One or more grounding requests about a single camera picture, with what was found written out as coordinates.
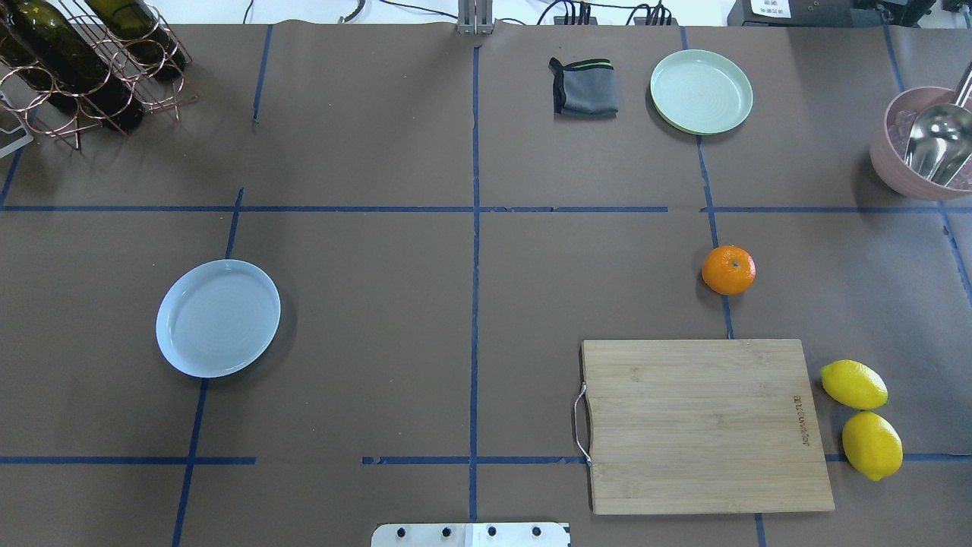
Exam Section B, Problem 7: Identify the orange fruit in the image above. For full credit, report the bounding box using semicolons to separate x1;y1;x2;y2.
701;245;757;296

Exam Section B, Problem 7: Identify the light blue plate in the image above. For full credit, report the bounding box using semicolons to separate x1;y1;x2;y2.
155;259;282;378

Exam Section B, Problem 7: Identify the light green plate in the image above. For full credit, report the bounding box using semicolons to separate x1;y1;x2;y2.
649;49;756;136

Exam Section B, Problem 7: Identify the grey folded cloth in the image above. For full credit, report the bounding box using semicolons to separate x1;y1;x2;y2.
549;58;620;119

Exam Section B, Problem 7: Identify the wooden cutting board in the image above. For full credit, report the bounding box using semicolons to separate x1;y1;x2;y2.
580;339;835;516

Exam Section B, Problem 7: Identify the black computer box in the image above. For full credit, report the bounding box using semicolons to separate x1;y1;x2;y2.
726;1;854;28

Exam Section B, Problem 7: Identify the yellow lemon near board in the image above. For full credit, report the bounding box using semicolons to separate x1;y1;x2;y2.
820;359;889;411

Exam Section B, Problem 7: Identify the yellow lemon outer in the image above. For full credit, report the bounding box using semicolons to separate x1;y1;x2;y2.
841;411;904;482

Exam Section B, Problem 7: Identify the pink bowl with ice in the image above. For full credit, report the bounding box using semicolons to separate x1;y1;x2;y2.
869;87;971;201

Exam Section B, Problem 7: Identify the green wine bottle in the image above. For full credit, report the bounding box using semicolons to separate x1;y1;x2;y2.
86;1;187;82
2;1;144;132

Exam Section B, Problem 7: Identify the metal scoop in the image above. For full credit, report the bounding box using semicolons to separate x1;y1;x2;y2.
904;65;971;187

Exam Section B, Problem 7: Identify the aluminium frame post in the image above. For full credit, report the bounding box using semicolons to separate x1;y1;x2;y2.
457;0;495;35

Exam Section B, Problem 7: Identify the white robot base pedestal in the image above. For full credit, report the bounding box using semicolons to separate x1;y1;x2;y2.
371;522;572;546

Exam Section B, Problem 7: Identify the copper wire bottle rack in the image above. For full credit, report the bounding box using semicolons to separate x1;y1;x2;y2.
2;1;199;150

